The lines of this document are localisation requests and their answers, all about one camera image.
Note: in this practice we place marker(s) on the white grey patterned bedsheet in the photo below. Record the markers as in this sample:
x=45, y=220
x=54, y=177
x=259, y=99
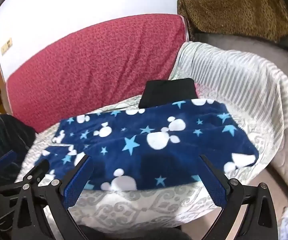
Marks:
x=134, y=205

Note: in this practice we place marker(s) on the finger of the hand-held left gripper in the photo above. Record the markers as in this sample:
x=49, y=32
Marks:
x=6, y=159
x=38, y=170

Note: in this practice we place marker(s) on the blue fleece patterned blanket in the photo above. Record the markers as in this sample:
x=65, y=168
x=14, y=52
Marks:
x=134, y=165

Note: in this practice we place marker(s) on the small wall label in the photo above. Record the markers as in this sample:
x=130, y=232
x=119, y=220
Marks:
x=6, y=45

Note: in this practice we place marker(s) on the black folded garment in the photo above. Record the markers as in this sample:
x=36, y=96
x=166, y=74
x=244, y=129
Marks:
x=166, y=92

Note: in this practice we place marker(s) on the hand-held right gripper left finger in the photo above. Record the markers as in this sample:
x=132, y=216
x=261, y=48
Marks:
x=77, y=180

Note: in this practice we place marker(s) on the red patterned blanket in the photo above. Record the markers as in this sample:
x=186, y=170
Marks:
x=84, y=67

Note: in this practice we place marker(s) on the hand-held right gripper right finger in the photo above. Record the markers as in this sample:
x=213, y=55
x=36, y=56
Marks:
x=215, y=183

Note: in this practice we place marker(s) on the dark striped cloth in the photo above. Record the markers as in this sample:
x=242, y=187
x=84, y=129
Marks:
x=7, y=135

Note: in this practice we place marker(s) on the leopard print blanket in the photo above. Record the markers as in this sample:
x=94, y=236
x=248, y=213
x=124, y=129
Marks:
x=233, y=7

